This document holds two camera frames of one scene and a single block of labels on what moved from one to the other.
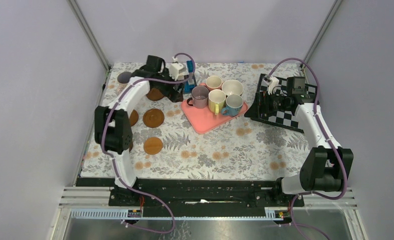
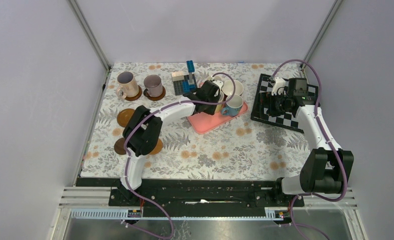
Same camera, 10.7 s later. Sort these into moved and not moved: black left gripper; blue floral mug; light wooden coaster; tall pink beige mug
Moved: black left gripper
Not moved: tall pink beige mug; light wooden coaster; blue floral mug
